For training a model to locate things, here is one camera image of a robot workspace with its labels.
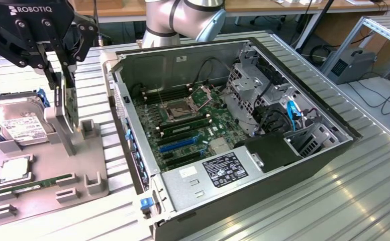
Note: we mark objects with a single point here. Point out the blue expansion slot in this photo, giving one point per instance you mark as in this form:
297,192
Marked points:
178,145

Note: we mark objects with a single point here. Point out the green graphics card black cooler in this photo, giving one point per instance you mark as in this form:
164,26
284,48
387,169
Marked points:
69,108

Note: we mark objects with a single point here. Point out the silver hard disk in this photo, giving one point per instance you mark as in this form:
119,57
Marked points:
21,125

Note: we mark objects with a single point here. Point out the silver drive cage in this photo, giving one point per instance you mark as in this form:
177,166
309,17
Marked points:
245,84

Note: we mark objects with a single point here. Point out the green motherboard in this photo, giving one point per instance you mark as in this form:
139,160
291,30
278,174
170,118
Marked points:
222,124

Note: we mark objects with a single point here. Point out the black plastic shroud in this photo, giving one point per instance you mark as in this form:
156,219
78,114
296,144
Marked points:
272,150

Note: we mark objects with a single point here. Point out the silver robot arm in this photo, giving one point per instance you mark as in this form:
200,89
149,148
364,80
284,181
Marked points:
162,22

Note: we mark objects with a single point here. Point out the green RAM stick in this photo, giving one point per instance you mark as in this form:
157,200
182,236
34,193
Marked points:
31,185
185,128

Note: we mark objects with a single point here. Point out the aluminium frame table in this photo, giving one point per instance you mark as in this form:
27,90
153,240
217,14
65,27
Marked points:
387,27

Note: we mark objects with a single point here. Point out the thin metal locking lever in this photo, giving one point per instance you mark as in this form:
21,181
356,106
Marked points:
162,98

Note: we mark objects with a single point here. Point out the black open PC case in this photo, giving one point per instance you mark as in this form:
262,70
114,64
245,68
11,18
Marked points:
282,190

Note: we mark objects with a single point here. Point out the blue case latch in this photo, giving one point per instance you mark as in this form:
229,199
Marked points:
146,203

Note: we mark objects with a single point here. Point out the silver socket cover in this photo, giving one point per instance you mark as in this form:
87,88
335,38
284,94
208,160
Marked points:
202,98

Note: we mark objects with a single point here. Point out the grey power supply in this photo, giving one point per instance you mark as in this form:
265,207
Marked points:
189,190

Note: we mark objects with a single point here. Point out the CPU socket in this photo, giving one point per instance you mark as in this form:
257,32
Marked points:
178,110

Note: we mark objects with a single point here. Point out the wooden desk white frame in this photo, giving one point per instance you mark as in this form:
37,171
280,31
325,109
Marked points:
131,12
265,8

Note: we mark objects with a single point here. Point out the silver chipset heatsink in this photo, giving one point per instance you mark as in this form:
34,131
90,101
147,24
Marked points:
221,146

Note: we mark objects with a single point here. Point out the grey parts rack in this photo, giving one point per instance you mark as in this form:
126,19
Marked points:
47,170

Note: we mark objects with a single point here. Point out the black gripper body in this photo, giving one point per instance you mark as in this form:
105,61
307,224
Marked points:
31,17

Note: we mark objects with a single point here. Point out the silver CPU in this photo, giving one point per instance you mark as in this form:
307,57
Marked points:
14,169

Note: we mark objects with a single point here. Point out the blue disk caddy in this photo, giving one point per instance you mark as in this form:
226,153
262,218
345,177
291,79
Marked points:
45,99

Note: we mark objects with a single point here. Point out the silver perforated disk bay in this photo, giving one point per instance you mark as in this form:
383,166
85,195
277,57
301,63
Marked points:
311,144

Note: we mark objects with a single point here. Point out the black expansion slot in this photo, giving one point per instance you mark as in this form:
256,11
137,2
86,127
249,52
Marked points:
177,139
184,158

